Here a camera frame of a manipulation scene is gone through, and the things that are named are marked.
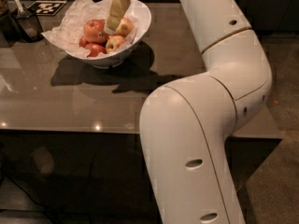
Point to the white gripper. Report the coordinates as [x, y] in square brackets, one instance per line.
[115, 11]

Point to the large red apple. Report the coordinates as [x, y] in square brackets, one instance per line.
[93, 31]

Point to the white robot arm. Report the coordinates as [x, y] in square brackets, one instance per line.
[184, 124]

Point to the white bowl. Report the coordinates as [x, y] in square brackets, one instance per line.
[139, 14]

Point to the yellow-red apple back right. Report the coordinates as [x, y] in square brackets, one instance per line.
[125, 27]

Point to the yellow apple front right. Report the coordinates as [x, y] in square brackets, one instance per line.
[114, 42]

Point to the red apple front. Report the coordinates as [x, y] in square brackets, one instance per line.
[95, 49]

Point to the red apple left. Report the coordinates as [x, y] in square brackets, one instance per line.
[83, 42]

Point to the white crumpled paper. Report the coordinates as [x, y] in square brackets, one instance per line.
[67, 35]

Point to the black white marker card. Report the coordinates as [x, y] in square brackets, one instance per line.
[47, 8]

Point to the black scoop with white handle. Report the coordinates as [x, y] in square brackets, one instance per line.
[27, 23]

